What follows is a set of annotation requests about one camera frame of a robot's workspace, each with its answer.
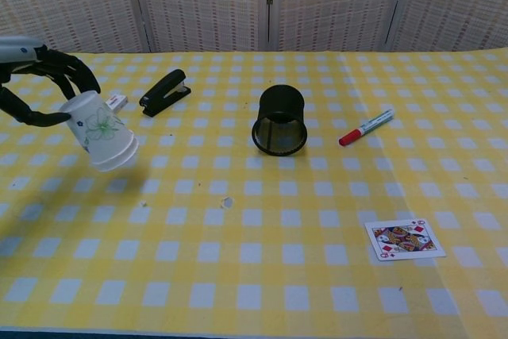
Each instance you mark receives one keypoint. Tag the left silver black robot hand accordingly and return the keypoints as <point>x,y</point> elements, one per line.
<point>20,51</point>

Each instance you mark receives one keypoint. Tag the white floral paper cup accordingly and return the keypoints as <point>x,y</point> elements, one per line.
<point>95,124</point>
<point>116,165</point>

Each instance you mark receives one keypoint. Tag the woven folding screen panel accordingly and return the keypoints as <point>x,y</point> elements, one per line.
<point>67,1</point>
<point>456,1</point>
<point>198,1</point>
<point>337,1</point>

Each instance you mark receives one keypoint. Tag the small white staple box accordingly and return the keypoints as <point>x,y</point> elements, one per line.
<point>116,101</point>

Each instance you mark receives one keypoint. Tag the black stapler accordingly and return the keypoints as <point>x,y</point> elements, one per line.
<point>164,93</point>

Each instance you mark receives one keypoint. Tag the black mesh pen holder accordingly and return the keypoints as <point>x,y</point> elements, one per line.
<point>282,105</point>

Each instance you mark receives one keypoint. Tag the yellow checked tablecloth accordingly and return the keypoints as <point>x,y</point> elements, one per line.
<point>456,156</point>
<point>222,236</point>

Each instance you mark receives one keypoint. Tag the red capped white marker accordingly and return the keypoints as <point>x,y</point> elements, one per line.
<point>367,126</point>

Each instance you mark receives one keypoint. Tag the queen of diamonds playing card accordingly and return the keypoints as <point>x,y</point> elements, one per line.
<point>405,239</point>

